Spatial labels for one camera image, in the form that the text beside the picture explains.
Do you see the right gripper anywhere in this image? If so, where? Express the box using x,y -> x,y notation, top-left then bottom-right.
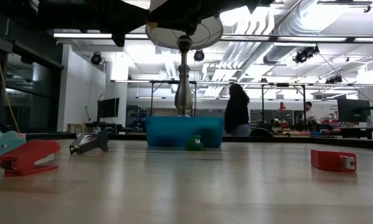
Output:
150,0 -> 268,36

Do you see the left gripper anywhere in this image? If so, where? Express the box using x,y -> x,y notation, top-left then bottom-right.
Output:
36,0 -> 151,48

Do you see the green mini stapler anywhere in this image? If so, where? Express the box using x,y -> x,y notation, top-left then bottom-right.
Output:
185,134 -> 205,152

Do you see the dark grey staple remover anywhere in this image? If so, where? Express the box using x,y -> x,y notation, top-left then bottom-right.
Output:
68,129 -> 110,156

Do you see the red mini stapler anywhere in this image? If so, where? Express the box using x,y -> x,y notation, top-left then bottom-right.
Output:
310,149 -> 357,173
0,139 -> 61,177

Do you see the teal staple remover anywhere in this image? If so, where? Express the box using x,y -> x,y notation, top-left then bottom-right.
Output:
0,129 -> 27,157

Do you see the black ceiling spotlight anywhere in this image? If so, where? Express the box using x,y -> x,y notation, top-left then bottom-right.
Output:
90,52 -> 104,66
193,49 -> 206,63
293,45 -> 321,64

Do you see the silver lamp white shade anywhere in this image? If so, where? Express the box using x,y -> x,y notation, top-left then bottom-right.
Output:
144,15 -> 224,118

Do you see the black computer monitor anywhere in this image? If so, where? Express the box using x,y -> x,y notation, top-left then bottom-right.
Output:
97,97 -> 121,120
337,98 -> 372,123

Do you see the person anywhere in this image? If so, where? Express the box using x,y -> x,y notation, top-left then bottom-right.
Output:
224,83 -> 252,138
303,101 -> 319,123

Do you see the blue plastic bin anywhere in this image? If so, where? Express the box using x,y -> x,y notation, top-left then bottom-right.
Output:
144,116 -> 225,148

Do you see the wooden crate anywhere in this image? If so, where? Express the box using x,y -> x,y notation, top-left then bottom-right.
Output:
67,123 -> 88,134

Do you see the black background gantry frame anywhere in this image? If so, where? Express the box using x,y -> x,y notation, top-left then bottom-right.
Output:
149,80 -> 308,117

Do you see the black frame handle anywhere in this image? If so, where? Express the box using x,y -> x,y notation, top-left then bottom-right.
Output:
249,127 -> 275,138

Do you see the yellow power cable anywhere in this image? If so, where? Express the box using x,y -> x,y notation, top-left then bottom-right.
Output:
0,0 -> 21,134

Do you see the black aluminium table frame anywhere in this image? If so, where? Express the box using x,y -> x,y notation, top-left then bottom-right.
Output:
26,133 -> 373,151

